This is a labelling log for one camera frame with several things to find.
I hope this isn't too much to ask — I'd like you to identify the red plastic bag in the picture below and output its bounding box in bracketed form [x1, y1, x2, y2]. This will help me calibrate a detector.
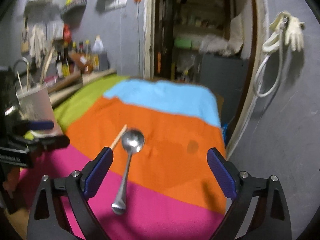
[63, 24, 72, 44]

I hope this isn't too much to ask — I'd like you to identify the chrome kitchen faucet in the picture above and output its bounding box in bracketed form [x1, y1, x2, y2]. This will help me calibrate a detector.
[12, 57, 30, 88]

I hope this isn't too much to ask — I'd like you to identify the dark sauce bottle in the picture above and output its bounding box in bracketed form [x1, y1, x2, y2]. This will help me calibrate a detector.
[61, 45, 70, 77]

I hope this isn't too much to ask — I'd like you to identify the cream rubber glove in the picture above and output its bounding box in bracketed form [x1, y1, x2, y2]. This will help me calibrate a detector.
[270, 11, 304, 51]

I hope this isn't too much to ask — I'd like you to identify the grey cabinet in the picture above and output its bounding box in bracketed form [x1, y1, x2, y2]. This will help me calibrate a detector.
[199, 54, 248, 125]

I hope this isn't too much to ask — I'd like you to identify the white wall socket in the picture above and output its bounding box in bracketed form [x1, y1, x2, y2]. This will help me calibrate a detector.
[105, 0, 127, 11]

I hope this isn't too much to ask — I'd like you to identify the wooden knife holder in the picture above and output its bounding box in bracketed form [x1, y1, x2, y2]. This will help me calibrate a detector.
[21, 16, 29, 54]

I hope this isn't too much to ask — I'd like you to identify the hanging beige towel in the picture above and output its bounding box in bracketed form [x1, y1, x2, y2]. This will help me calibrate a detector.
[29, 24, 47, 68]

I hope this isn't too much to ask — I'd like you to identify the white plastic utensil holder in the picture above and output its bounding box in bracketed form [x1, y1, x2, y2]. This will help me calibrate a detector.
[16, 84, 63, 138]

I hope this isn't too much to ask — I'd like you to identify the silver metal spoon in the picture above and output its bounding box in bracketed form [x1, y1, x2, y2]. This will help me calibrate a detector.
[111, 129, 145, 215]

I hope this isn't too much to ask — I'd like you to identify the grey wall shelf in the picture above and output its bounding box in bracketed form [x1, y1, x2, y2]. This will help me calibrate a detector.
[60, 0, 87, 15]

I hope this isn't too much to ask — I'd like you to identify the multicoloured striped cloth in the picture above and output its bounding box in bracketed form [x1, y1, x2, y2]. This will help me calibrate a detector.
[18, 76, 226, 239]

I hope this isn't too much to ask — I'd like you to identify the clear plastic bag on cabinet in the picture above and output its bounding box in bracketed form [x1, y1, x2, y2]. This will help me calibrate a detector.
[199, 35, 244, 57]

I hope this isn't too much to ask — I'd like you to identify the green box on shelf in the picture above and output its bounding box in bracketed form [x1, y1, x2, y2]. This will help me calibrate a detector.
[174, 37, 192, 49]

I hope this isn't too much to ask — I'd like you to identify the white shower hose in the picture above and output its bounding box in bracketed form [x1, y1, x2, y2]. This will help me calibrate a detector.
[252, 22, 286, 99]

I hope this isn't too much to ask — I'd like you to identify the white wall box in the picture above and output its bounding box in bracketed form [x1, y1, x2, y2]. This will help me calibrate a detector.
[47, 20, 64, 41]

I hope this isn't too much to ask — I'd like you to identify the wooden chopstick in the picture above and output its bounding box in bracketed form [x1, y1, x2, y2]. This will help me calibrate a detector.
[110, 125, 127, 150]

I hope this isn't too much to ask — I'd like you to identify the clear oil jug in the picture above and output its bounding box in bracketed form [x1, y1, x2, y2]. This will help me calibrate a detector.
[92, 35, 104, 55]

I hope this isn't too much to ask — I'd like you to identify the white pillow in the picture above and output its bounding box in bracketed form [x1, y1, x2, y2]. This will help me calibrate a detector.
[228, 14, 244, 53]

